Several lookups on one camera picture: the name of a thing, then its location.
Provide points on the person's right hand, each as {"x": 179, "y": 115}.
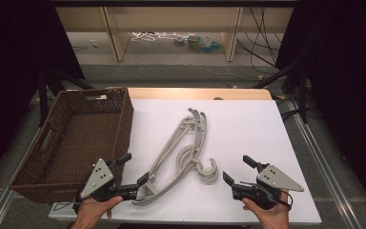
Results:
{"x": 273, "y": 218}

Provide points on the small white scrap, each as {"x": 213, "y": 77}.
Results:
{"x": 92, "y": 43}

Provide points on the person's left hand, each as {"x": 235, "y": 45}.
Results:
{"x": 90, "y": 211}

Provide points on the metal floor rail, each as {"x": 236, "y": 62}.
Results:
{"x": 0, "y": 203}
{"x": 324, "y": 162}

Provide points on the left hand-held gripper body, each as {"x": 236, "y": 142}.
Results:
{"x": 99, "y": 178}

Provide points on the light wooden table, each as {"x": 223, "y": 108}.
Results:
{"x": 187, "y": 93}

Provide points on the light wooden shelf unit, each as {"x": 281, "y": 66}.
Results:
{"x": 171, "y": 19}

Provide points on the grey plastic hanger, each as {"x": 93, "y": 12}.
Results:
{"x": 203, "y": 127}
{"x": 171, "y": 143}
{"x": 198, "y": 127}

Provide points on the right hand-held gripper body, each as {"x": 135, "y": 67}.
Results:
{"x": 276, "y": 179}

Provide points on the white board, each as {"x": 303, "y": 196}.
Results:
{"x": 251, "y": 133}

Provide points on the colourful plastic toys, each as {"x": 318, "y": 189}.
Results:
{"x": 200, "y": 43}

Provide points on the brown wicker basket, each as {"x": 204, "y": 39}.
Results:
{"x": 85, "y": 140}

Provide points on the black metal stand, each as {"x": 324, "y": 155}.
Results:
{"x": 43, "y": 95}
{"x": 302, "y": 95}

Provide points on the black curtain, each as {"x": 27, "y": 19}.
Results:
{"x": 346, "y": 79}
{"x": 16, "y": 63}

